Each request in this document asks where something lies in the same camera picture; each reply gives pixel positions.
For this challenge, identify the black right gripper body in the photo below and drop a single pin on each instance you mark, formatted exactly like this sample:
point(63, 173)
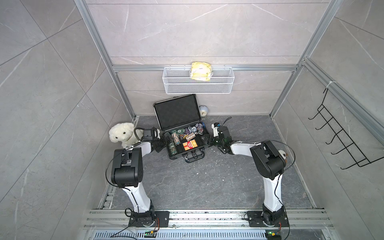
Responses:
point(216, 142)

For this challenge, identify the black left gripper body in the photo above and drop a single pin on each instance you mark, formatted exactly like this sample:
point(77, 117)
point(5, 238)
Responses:
point(159, 144)

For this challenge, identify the grey aluminium poker case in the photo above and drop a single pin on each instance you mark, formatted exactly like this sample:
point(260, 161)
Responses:
point(176, 113)

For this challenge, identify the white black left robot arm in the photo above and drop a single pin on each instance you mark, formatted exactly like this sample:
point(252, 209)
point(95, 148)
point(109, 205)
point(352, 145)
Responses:
point(127, 173)

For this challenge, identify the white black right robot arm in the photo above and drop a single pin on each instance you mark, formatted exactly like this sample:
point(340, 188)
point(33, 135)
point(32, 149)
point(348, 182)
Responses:
point(270, 163)

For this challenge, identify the loose mixed poker chips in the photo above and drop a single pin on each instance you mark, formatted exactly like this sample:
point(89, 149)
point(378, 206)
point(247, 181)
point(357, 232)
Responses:
point(189, 132)

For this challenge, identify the red white poker chip stack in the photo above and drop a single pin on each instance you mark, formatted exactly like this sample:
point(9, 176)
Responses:
point(176, 138)

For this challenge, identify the green poker chip stack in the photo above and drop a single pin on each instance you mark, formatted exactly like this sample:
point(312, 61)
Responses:
point(173, 149)

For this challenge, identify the playing card deck box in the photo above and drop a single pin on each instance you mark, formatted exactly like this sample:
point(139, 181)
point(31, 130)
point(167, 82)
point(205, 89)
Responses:
point(189, 145)

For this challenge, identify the white fluffy plush sheep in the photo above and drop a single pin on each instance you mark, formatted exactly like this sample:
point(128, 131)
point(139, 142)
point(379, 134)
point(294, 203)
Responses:
point(126, 134)

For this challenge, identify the brown white plush toy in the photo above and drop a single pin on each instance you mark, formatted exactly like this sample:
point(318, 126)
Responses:
point(283, 154)

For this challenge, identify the yellow cloth bundle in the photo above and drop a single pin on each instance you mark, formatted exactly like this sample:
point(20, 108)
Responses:
point(200, 71)

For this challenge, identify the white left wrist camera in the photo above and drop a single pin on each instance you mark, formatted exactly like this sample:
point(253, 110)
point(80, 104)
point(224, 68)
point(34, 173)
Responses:
point(156, 133)

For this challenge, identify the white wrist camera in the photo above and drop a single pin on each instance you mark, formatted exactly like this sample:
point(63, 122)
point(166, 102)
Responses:
point(215, 127)
point(156, 133)

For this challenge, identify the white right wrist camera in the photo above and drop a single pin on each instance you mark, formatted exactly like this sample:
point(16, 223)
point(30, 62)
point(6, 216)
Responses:
point(215, 127)

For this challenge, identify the white wire mesh basket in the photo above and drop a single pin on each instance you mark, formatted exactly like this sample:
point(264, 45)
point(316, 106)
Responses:
point(180, 81)

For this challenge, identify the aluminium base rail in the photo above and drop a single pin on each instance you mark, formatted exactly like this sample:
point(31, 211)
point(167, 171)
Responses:
point(238, 224)

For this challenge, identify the black wire hook rack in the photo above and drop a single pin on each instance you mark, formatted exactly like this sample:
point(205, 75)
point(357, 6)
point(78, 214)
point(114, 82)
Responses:
point(339, 133)

